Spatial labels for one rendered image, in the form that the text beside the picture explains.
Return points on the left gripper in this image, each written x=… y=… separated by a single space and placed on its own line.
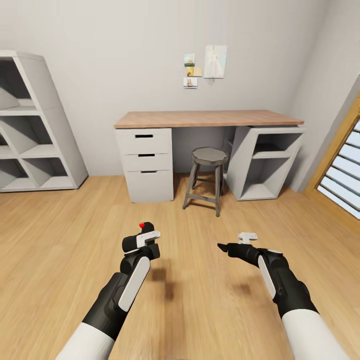
x=153 y=251

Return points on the desk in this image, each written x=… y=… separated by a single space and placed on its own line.
x=261 y=147

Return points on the digital camera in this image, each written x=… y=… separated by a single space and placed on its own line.
x=130 y=243

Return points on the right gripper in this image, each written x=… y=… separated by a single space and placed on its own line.
x=236 y=250

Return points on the fixed window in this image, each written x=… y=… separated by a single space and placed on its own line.
x=335 y=185

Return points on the bookcase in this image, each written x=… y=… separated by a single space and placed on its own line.
x=22 y=142

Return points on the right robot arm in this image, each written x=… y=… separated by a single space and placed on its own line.
x=308 y=335

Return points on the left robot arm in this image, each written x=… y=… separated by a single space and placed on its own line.
x=95 y=337

